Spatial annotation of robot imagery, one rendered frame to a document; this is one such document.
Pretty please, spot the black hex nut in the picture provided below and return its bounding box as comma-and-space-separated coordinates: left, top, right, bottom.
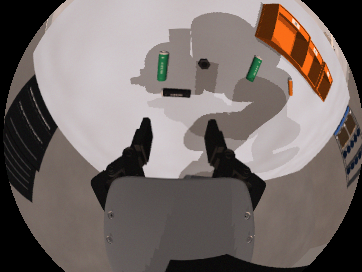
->
198, 59, 211, 69

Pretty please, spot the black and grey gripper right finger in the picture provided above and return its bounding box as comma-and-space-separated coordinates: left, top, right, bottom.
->
204, 119, 266, 212

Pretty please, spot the green aa battery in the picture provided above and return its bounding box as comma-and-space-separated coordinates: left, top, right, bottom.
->
157, 51, 169, 81
246, 55, 263, 82

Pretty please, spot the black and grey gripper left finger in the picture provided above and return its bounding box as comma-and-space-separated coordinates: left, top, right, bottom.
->
91, 117, 153, 211

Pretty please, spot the orange open bin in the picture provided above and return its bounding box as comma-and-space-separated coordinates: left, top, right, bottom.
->
255, 4, 333, 102

